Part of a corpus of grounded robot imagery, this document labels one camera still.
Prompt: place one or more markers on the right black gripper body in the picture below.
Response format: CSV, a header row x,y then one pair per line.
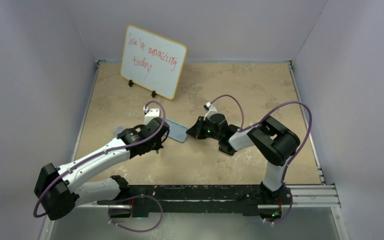
x,y
209,132

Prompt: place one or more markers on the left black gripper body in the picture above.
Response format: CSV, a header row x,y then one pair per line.
x,y
156,145

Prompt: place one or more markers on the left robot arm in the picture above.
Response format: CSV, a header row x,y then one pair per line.
x,y
59,189

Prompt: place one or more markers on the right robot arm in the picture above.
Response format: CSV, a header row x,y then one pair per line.
x,y
275,142

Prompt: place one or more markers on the black phone in black case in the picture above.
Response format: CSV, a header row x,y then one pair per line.
x,y
226,148

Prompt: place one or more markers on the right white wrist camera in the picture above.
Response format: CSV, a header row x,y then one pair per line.
x,y
210,110

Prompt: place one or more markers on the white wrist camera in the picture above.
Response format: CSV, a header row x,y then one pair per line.
x,y
151,114
210,110

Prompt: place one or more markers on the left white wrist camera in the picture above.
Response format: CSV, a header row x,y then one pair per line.
x,y
151,114

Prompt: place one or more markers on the white board with orange frame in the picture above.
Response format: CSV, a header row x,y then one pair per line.
x,y
152,61

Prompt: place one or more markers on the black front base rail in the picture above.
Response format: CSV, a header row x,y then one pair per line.
x,y
248,200

